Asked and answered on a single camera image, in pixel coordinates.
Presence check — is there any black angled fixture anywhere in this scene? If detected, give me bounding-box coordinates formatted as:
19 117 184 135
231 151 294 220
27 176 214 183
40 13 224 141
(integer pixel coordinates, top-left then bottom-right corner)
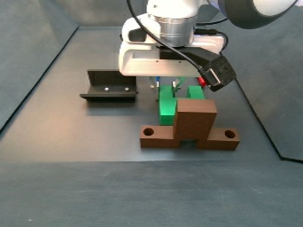
79 70 138 101

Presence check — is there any brown T-shaped block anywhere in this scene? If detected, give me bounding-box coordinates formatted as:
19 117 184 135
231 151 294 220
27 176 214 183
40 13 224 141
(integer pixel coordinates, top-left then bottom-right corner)
140 99 240 151

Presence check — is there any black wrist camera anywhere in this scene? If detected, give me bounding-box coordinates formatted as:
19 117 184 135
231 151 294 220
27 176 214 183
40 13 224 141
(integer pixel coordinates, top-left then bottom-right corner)
160 47 236 91

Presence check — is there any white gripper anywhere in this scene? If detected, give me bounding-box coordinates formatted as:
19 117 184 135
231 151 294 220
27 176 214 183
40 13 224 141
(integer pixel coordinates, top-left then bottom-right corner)
119 13 224 96

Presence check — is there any green U-shaped block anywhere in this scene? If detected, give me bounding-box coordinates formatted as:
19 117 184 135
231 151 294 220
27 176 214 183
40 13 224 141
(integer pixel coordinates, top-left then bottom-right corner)
159 81 204 126

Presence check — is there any red peg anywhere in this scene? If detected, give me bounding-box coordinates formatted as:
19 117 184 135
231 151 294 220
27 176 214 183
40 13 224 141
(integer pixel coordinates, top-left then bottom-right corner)
198 77 207 87

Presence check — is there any black cable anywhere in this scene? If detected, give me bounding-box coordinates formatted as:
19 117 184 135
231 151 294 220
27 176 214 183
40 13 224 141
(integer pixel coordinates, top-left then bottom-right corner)
126 0 230 78

